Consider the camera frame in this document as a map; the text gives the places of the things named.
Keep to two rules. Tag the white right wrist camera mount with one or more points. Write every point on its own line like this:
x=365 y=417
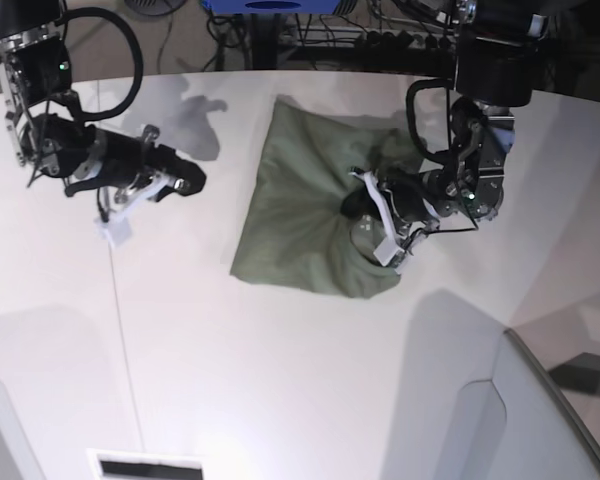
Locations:
x=116 y=229

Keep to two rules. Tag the white power strip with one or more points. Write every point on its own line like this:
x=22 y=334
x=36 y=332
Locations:
x=402 y=40

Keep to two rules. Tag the green t-shirt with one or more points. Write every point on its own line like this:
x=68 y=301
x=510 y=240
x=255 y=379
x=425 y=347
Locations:
x=295 y=234

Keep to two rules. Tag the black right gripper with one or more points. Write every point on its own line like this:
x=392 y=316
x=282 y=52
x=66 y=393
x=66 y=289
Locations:
x=124 y=162

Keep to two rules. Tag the white vent panel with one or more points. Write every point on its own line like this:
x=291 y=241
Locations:
x=112 y=464

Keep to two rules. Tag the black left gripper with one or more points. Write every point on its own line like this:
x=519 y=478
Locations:
x=408 y=201

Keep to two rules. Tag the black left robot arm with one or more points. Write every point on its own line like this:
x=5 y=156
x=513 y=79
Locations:
x=496 y=58

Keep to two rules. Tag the blue bin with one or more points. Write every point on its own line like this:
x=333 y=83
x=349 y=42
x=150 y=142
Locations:
x=229 y=7

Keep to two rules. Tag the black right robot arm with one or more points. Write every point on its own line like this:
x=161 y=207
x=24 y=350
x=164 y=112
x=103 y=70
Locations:
x=49 y=129

